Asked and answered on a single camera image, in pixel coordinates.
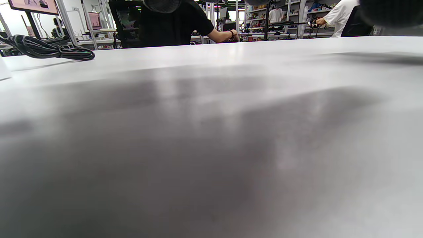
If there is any black office chair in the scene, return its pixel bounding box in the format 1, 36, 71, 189
341, 5, 374, 37
108, 0, 143, 49

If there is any small monitor with pink screen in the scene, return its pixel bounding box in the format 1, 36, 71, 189
87, 12, 102, 30

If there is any computer monitor with pink screen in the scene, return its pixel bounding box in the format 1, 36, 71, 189
7, 0, 59, 16

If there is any black tripod stand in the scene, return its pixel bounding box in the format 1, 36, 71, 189
261, 2, 318, 41

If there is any person's left hand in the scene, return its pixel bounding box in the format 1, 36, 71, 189
143, 0, 423, 28

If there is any white storage shelf rack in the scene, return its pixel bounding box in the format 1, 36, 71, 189
244, 0, 338, 41

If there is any black coiled cable bundle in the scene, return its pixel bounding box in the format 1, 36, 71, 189
0, 34, 96, 61

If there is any black monitor stand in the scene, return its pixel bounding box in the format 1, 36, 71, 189
25, 11, 42, 40

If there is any silver aluminium frame post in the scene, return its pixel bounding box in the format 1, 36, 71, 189
56, 0, 79, 47

